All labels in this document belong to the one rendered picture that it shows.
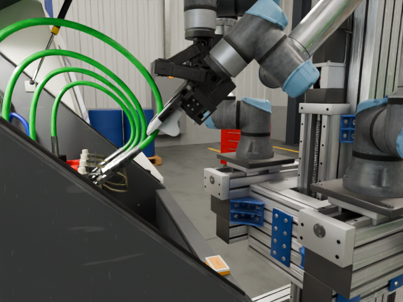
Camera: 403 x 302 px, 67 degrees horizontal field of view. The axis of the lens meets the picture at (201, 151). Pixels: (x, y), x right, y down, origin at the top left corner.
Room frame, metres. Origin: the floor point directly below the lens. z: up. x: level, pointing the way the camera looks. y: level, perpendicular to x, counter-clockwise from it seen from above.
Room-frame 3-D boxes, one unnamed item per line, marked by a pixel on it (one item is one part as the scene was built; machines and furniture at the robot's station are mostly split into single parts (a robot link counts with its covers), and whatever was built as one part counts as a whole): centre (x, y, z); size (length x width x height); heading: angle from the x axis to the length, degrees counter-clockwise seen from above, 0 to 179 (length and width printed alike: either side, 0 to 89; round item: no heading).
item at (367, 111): (0.75, -0.45, 1.20); 0.13 x 0.12 x 0.14; 178
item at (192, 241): (0.74, 0.04, 0.87); 0.62 x 0.04 x 0.16; 19
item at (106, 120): (5.60, 1.47, 0.51); 1.20 x 0.85 x 1.02; 117
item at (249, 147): (1.19, -0.21, 1.09); 0.15 x 0.15 x 0.10
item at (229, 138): (5.01, -0.73, 0.43); 0.70 x 0.46 x 0.86; 54
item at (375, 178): (0.76, -0.45, 1.09); 0.15 x 0.15 x 0.10
